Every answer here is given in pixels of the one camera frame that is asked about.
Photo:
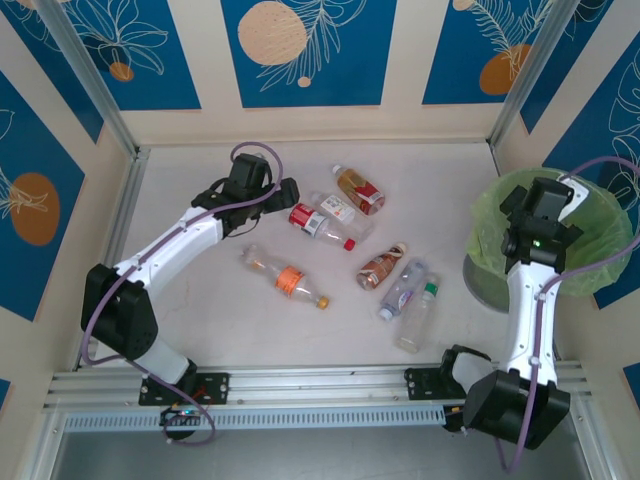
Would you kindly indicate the grey metal bin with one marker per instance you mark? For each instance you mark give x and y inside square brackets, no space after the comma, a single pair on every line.
[487,287]

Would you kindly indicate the brown coffee drink bottle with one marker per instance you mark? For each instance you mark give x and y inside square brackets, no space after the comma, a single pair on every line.
[380,265]

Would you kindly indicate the clear bottle green cap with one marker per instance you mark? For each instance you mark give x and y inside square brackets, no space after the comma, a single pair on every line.
[417,320]

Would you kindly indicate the clear bottle blue label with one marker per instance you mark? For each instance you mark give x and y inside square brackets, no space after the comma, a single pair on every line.
[402,292]

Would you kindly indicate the green-lined trash bin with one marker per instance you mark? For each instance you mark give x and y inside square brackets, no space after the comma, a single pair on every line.
[607,235]

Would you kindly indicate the aluminium frame post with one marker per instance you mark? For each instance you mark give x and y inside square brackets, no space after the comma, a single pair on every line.
[530,75]
[90,75]

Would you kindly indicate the small electronics board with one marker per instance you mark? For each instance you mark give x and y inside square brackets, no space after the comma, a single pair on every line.
[454,422]
[182,414]

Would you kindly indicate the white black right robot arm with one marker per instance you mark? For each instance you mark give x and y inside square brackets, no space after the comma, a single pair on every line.
[527,320]

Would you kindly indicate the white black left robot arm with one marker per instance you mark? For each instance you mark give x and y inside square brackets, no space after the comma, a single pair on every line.
[165,250]

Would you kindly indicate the amber tea bottle red label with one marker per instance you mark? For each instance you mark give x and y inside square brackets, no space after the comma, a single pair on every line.
[360,190]

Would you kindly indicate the blue floral wall panel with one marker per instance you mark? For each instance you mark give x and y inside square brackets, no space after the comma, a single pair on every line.
[450,50]
[620,90]
[580,50]
[350,75]
[165,75]
[50,75]
[60,150]

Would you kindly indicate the clear bottle red cap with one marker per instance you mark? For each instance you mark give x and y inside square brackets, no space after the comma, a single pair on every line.
[310,220]

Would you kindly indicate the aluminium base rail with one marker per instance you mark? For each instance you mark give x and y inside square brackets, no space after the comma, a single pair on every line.
[320,385]

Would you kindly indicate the clear bottle orange label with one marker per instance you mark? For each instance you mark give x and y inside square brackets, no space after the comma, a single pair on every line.
[290,280]

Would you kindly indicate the clear bottle white label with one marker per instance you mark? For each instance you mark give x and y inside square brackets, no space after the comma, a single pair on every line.
[337,207]

